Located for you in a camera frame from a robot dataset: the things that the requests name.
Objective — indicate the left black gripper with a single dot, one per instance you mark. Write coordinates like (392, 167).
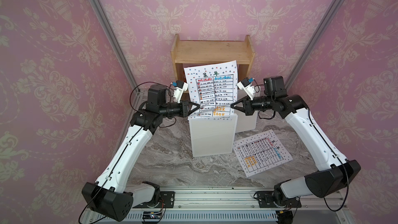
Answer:
(184, 106)

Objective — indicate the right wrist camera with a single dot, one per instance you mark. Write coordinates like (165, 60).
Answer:
(246, 85)

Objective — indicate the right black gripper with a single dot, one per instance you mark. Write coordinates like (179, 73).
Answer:
(248, 108)

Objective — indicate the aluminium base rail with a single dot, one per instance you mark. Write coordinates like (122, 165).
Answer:
(236, 205)

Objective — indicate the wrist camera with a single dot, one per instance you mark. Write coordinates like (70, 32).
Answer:
(246, 85)
(179, 87)

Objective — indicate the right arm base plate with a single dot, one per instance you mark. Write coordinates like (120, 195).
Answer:
(271, 199)

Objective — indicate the small green circuit board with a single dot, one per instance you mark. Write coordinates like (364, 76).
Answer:
(152, 215)

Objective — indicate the wooden two-tier shelf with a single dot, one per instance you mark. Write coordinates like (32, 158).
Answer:
(203, 52)

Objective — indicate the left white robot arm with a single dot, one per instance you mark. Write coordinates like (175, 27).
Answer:
(108, 195)

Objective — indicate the paper menu sheet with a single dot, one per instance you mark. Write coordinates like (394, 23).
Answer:
(214, 88)
(261, 152)

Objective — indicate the white rack board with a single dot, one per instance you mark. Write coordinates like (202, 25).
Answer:
(212, 136)
(245, 123)

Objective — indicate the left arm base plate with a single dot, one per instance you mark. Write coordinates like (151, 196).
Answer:
(166, 200)

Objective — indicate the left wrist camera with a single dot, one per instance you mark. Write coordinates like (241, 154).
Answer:
(179, 87)

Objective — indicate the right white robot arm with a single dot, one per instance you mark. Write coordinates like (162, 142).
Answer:
(335, 171)

